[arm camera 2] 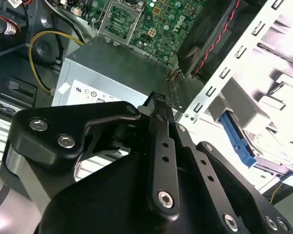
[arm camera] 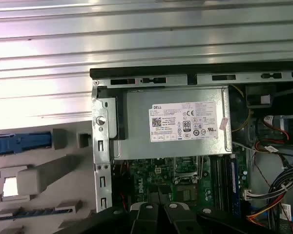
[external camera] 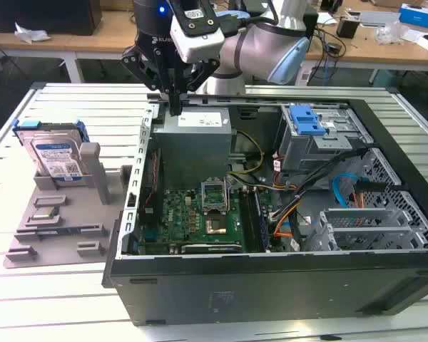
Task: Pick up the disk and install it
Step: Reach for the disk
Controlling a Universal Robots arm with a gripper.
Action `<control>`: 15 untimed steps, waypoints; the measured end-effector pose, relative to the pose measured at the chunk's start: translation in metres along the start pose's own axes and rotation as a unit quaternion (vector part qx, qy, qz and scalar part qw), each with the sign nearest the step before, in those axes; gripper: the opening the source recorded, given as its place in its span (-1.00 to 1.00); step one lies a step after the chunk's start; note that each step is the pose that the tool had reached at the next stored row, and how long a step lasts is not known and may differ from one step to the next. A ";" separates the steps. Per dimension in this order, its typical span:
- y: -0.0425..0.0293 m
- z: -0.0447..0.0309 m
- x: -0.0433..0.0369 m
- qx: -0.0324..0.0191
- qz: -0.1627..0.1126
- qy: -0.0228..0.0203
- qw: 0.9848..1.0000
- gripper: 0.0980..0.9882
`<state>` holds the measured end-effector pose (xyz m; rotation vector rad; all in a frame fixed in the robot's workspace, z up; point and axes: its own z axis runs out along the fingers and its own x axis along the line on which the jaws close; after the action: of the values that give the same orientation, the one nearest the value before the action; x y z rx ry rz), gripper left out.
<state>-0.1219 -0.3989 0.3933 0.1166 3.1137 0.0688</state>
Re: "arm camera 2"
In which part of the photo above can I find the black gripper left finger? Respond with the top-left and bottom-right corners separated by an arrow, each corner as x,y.
0,91 -> 181,218

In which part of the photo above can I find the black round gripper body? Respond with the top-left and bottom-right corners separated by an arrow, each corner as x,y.
38,149 -> 227,234

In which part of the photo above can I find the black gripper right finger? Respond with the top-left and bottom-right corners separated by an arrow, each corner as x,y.
153,92 -> 293,234

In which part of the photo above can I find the hard disk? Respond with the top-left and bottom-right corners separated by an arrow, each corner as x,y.
218,111 -> 293,176

